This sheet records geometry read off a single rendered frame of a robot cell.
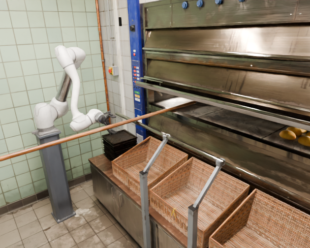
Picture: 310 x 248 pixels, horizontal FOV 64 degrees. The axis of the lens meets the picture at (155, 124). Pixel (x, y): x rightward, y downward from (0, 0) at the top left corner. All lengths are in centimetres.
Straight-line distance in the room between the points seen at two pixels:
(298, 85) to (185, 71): 86
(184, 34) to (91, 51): 141
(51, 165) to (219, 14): 198
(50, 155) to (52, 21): 139
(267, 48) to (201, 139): 88
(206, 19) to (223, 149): 94
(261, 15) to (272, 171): 95
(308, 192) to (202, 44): 116
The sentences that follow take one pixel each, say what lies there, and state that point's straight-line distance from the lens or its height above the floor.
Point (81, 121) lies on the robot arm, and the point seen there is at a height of 119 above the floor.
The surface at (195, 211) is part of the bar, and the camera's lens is 146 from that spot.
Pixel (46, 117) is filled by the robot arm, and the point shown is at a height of 116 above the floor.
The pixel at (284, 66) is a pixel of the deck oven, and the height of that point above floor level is 167.
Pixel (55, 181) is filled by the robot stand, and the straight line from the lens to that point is 272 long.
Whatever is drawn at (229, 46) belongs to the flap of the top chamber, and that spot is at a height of 177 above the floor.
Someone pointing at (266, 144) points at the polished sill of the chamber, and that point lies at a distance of 172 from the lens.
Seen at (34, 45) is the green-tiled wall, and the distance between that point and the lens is 292.
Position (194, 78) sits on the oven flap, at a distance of 196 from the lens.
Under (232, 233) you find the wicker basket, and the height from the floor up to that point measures 62.
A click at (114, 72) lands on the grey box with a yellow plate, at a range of 287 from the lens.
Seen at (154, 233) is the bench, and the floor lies 41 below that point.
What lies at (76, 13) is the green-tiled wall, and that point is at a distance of 307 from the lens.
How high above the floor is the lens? 188
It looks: 21 degrees down
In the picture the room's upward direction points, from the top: 2 degrees counter-clockwise
